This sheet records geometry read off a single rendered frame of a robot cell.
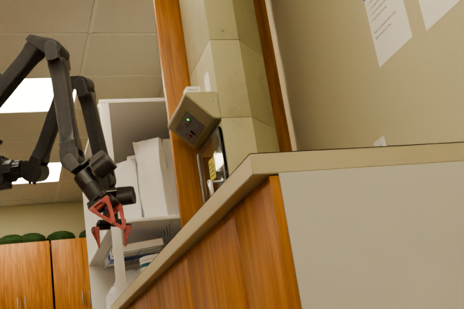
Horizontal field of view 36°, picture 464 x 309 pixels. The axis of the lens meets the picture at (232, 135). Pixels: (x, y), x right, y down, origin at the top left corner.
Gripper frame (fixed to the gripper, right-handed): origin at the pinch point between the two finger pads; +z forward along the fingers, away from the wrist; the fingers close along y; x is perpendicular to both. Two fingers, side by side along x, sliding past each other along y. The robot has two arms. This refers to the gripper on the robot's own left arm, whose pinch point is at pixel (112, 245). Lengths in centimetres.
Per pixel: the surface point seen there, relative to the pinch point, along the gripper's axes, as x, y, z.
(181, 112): -34, 22, -40
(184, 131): -23, 25, -36
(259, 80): -40, 51, -50
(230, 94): -48, 36, -41
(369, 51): -81, 73, -42
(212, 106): -48, 29, -36
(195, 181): -10.7, 31.5, -20.6
